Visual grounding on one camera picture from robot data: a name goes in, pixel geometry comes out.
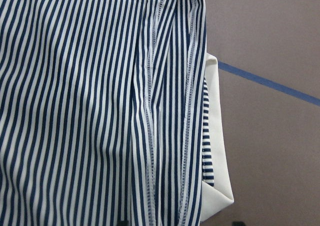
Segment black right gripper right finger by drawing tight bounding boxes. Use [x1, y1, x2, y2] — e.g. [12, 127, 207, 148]
[232, 221, 244, 226]

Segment navy white striped polo shirt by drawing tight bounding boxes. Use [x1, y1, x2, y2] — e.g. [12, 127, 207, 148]
[0, 0, 234, 225]

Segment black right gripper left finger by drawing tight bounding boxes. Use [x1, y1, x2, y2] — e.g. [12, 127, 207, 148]
[118, 220, 129, 226]

